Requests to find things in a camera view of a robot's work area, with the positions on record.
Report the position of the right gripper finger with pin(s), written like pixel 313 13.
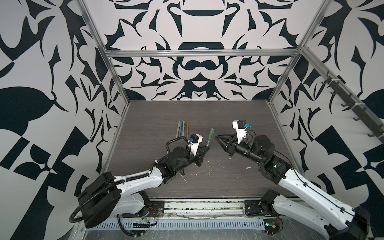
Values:
pixel 229 147
pixel 226 138

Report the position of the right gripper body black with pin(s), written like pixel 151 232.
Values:
pixel 247 149

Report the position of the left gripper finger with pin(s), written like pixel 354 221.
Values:
pixel 203 150
pixel 198 158

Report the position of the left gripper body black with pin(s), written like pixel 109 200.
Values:
pixel 187 160

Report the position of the dark green pen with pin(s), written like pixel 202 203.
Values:
pixel 209 141

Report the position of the dark green pen cap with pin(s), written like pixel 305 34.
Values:
pixel 211 135

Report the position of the brown pen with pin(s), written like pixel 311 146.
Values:
pixel 187 129

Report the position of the tan pen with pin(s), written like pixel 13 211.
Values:
pixel 178 129

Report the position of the blue pen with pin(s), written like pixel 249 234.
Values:
pixel 181 129

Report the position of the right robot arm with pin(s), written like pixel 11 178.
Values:
pixel 343 223

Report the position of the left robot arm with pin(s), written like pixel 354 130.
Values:
pixel 110 195

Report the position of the green circuit board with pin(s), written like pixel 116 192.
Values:
pixel 273 226

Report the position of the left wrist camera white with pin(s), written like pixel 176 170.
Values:
pixel 194 142

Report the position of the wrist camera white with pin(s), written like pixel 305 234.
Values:
pixel 194 142
pixel 241 128

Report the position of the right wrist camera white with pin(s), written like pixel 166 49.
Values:
pixel 241 128

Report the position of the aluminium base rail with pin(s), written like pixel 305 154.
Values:
pixel 210 208

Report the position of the white cable duct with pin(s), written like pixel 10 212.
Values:
pixel 186 224

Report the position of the wall hook rack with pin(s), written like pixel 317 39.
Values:
pixel 361 110

